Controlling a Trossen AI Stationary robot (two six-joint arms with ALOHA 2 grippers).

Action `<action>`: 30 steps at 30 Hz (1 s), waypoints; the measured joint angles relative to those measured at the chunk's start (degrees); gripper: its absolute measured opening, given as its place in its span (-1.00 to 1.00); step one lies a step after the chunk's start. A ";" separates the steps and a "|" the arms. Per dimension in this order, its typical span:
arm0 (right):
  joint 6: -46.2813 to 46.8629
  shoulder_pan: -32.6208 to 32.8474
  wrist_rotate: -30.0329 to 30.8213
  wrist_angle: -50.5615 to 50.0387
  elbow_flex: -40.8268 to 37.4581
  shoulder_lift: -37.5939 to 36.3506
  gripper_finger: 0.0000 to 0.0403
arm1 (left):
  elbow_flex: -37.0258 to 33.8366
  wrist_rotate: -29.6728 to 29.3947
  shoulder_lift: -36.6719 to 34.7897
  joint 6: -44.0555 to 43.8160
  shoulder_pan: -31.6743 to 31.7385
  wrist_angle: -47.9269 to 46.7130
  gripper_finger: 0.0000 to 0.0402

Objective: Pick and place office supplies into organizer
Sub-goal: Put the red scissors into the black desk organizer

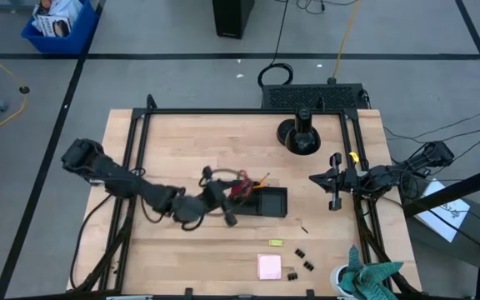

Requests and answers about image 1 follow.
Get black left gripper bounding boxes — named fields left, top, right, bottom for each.
left=197, top=166, right=250, bottom=228

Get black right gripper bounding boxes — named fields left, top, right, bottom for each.
left=308, top=152, right=368, bottom=212

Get red handled scissors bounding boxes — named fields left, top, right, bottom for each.
left=227, top=168, right=256, bottom=201

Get pink sticky note pad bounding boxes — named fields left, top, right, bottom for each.
left=257, top=253, right=283, bottom=281

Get black mesh desk organizer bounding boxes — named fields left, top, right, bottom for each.
left=230, top=178, right=288, bottom=218

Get black perforated metal case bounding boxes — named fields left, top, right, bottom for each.
left=260, top=82, right=370, bottom=111

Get white plant pot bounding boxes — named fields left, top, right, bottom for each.
left=329, top=264, right=352, bottom=299

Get teal cloth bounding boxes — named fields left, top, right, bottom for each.
left=338, top=244, right=404, bottom=300

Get white paper sheet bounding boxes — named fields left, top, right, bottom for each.
left=413, top=177, right=472, bottom=244

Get black metal stand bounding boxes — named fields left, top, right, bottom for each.
left=402, top=161, right=480, bottom=300

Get blue plastic bin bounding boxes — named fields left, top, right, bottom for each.
left=21, top=0, right=100, bottom=56

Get printed papers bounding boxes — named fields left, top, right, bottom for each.
left=31, top=0, right=83, bottom=38

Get black round camera stand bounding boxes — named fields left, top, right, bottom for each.
left=276, top=107, right=322, bottom=157

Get black aluminium table frame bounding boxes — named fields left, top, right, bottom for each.
left=69, top=93, right=423, bottom=300

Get thin black floor cable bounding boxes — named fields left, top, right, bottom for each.
left=389, top=122, right=480, bottom=145
left=383, top=106, right=480, bottom=143

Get yellow power cable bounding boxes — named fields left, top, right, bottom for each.
left=332, top=0, right=362, bottom=81

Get black power cable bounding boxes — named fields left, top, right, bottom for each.
left=257, top=0, right=295, bottom=88

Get thick black base cable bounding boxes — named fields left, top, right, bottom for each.
left=69, top=193, right=114, bottom=291

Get black cable bundle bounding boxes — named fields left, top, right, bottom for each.
left=281, top=0, right=358, bottom=14

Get yellow floor cable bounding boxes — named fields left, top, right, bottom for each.
left=0, top=39, right=29, bottom=138

